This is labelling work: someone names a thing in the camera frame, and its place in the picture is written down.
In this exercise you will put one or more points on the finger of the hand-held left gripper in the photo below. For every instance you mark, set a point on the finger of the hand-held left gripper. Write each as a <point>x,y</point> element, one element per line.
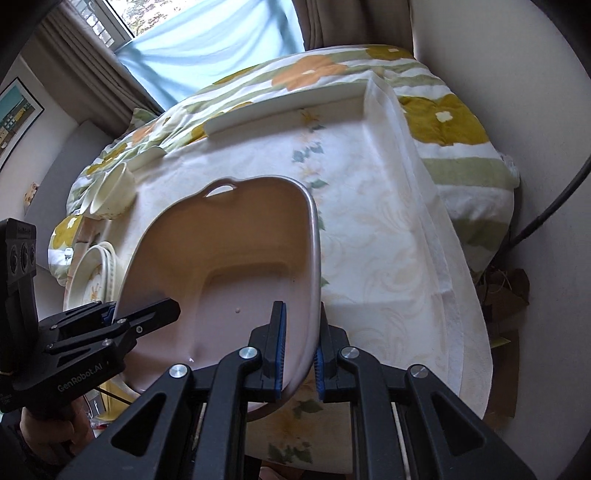
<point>147,318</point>
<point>78,316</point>

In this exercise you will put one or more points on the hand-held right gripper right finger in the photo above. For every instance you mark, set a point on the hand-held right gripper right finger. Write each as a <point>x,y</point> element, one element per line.
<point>322,369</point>

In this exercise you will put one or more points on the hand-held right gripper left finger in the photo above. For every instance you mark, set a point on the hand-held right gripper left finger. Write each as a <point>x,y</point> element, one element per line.
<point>279,355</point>

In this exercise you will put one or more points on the patterned round plate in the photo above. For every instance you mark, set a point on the patterned round plate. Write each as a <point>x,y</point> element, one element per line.
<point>90,288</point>

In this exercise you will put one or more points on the plain white plate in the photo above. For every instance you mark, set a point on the plain white plate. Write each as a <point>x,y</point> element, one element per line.
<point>111,267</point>

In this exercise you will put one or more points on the pink square bowl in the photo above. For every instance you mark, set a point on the pink square bowl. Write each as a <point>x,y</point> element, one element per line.
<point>221,258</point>

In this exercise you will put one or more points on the cream patterned bowl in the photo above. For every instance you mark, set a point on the cream patterned bowl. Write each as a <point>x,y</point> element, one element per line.
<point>121,194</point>

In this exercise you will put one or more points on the white round bowl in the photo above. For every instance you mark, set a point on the white round bowl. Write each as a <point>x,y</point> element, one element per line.
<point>102,184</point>

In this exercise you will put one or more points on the person's left forearm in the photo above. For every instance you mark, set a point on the person's left forearm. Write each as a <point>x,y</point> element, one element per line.
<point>18,459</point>

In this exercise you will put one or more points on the person's left hand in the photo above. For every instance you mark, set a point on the person's left hand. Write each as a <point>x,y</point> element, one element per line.
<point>51,436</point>

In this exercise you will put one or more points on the floral white tablecloth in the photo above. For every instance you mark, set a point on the floral white tablecloth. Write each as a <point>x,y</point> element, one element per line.
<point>378,258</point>

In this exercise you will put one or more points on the small plush toy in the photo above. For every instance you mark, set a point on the small plush toy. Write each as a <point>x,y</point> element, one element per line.
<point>31,192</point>

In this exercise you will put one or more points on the grey headboard cushion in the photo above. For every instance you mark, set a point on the grey headboard cushion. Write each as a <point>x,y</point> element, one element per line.
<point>69,157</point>

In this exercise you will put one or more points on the green striped pillow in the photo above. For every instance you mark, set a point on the green striped pillow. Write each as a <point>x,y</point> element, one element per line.
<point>145,117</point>

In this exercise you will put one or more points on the brown curtain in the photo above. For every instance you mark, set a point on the brown curtain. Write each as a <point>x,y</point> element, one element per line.
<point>346,23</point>
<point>97,69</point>

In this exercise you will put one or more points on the floral striped blanket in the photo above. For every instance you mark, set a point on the floral striped blanket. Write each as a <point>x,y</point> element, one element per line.
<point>443,124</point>

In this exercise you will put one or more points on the light blue cloth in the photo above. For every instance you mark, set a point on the light blue cloth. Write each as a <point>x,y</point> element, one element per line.
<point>207,50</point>

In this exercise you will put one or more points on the window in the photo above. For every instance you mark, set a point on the window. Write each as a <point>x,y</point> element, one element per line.
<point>121,21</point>

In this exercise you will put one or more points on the framed wall picture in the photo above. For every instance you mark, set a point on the framed wall picture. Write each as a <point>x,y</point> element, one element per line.
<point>16,115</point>

